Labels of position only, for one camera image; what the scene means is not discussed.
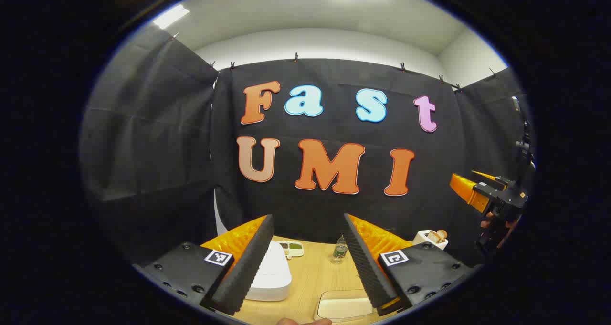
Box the black backdrop cloth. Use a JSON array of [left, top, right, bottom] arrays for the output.
[[79, 24, 535, 268]]

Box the clear plastic water bottle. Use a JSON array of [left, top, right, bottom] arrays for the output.
[[332, 236, 349, 264]]

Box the divided white condiment dish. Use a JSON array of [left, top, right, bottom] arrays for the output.
[[277, 241, 305, 259]]

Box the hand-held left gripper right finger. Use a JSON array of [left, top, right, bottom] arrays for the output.
[[343, 213, 483, 316]]

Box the ceiling light panel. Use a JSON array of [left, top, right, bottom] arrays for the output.
[[153, 4, 190, 30]]

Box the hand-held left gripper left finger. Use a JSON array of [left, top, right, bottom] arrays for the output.
[[133, 214, 276, 316]]

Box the white toaster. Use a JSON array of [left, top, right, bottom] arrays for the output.
[[413, 230, 449, 251]]

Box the clear rice container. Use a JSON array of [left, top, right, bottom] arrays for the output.
[[314, 289, 378, 322]]

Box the row of cloth clips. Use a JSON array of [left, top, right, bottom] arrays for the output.
[[167, 31, 499, 92]]

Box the white rice cooker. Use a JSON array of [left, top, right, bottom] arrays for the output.
[[246, 241, 292, 302]]

